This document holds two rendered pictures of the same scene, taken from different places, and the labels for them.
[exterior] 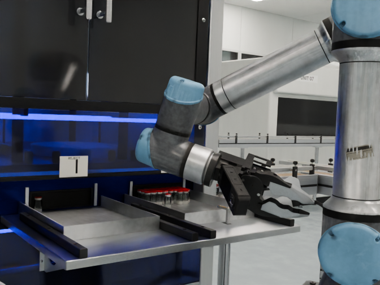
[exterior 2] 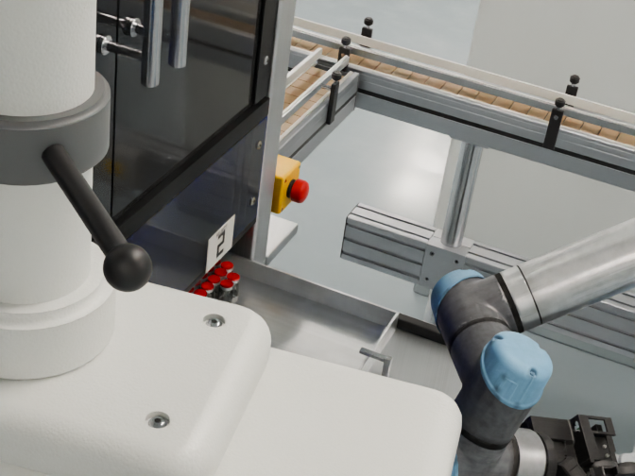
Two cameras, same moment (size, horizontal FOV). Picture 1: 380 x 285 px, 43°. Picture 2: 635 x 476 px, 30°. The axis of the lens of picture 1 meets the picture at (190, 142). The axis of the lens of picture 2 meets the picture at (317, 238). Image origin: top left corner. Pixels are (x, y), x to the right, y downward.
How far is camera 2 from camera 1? 1.17 m
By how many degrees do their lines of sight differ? 44
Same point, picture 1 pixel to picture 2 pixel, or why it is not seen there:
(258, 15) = not seen: outside the picture
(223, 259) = not seen: hidden behind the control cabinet
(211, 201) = (280, 282)
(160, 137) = (479, 457)
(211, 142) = (269, 161)
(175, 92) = (520, 393)
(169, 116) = (501, 428)
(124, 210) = not seen: hidden behind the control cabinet
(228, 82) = (548, 297)
